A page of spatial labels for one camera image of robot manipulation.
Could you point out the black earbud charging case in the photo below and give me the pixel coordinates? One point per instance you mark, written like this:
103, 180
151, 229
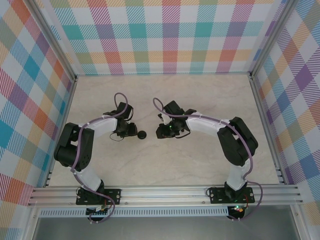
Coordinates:
142, 135

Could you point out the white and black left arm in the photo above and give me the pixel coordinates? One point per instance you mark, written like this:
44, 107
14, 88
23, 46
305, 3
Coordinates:
75, 147

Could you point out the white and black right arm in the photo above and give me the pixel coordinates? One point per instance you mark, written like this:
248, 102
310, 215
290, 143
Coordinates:
237, 145

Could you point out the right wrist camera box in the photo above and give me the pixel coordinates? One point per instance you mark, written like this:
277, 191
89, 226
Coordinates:
163, 118

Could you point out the aluminium table side rail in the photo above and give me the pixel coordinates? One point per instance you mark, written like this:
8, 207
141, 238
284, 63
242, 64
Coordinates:
66, 110
265, 125

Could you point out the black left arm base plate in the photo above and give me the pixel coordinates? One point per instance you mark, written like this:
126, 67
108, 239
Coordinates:
115, 195

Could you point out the long aluminium base rail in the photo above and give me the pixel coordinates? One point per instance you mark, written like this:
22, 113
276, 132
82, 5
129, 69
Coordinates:
162, 195

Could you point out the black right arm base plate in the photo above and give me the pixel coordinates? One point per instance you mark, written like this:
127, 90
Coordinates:
215, 195

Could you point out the aluminium frame post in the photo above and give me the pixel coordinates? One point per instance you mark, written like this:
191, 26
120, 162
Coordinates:
58, 42
270, 37

